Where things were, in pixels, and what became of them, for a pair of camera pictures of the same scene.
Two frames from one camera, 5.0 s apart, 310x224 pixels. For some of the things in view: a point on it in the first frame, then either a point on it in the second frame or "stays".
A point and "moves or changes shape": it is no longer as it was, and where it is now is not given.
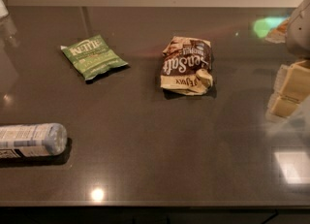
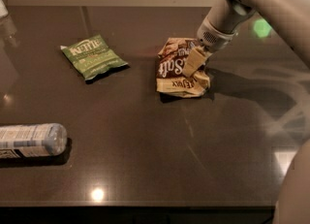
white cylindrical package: [20, 141] stays
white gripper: [300, 30] → [211, 38]
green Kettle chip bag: [92, 56] stays
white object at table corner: [3, 10] stays
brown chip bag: [186, 65] moves or changes shape
